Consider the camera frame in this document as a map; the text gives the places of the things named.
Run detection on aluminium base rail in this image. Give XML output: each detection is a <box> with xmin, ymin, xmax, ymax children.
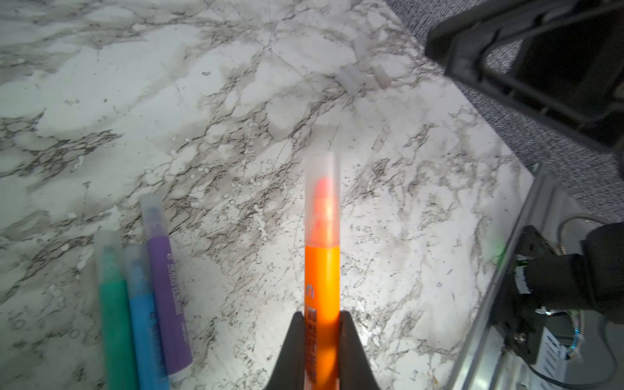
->
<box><xmin>447</xmin><ymin>165</ymin><xmax>623</xmax><ymax>389</ymax></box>

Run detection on purple pen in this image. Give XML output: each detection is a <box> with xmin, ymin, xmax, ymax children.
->
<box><xmin>139</xmin><ymin>194</ymin><xmax>193</xmax><ymax>384</ymax></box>

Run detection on orange pen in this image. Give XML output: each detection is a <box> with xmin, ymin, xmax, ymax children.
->
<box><xmin>304</xmin><ymin>152</ymin><xmax>341</xmax><ymax>389</ymax></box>

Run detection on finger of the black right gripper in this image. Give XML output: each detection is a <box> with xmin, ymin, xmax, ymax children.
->
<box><xmin>425</xmin><ymin>1</ymin><xmax>623</xmax><ymax>155</ymax></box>

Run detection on green pen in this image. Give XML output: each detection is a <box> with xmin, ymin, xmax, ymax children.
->
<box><xmin>94</xmin><ymin>229</ymin><xmax>139</xmax><ymax>389</ymax></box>

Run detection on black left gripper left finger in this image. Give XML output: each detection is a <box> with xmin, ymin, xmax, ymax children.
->
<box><xmin>265</xmin><ymin>312</ymin><xmax>305</xmax><ymax>390</ymax></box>

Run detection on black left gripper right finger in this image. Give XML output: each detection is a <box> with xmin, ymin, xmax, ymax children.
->
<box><xmin>338</xmin><ymin>311</ymin><xmax>380</xmax><ymax>390</ymax></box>

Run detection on blue pen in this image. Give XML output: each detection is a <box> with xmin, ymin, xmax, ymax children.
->
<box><xmin>124</xmin><ymin>244</ymin><xmax>170</xmax><ymax>389</ymax></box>

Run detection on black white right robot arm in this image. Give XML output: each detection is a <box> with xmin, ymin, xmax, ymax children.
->
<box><xmin>426</xmin><ymin>1</ymin><xmax>623</xmax><ymax>364</ymax></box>

